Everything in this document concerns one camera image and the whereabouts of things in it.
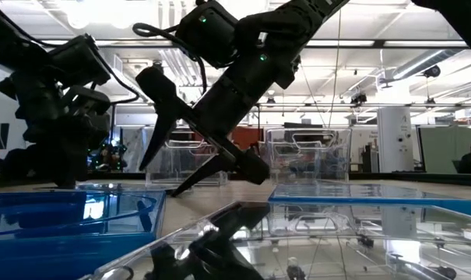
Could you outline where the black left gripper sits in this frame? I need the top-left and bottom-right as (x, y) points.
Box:
(0, 75), (112, 190)

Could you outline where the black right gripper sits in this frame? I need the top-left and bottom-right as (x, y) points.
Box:
(135, 46), (302, 198)

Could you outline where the blue jewel case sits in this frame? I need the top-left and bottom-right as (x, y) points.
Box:
(0, 189), (167, 280)
(268, 182), (471, 219)

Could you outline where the clear plastic bin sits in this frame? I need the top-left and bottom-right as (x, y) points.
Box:
(144, 127), (230, 187)
(264, 127), (353, 184)

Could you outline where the background robot station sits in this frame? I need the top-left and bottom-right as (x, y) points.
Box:
(87, 139), (128, 173)

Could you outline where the black partition panel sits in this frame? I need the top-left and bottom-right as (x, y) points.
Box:
(283, 122), (324, 130)

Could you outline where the white pillar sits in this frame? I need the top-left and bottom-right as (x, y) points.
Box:
(376, 107), (415, 174)

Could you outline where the black ceiling spotlight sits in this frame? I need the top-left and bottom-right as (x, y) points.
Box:
(422, 65), (441, 79)

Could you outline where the person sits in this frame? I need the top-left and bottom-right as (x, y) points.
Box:
(456, 139), (471, 175)

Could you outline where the orange wall panel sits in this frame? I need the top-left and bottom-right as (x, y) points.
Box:
(230, 126), (265, 152)

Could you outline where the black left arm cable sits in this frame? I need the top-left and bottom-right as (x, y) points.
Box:
(90, 46), (141, 106)

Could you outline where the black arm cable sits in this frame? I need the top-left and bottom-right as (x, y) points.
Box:
(90, 46), (141, 106)
(132, 22), (209, 94)

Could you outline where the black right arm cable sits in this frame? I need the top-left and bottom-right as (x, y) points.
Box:
(132, 22), (209, 94)

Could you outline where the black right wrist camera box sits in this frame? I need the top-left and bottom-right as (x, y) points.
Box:
(175, 0), (240, 69)

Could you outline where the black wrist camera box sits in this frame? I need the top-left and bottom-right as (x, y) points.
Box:
(175, 0), (240, 69)
(47, 33), (112, 87)

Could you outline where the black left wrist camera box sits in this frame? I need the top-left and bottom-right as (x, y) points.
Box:
(47, 33), (112, 87)

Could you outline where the black overhead frame beam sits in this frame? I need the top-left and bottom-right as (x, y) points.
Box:
(44, 37), (469, 50)

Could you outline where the green partition wall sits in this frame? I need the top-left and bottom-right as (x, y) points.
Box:
(417, 124), (471, 175)

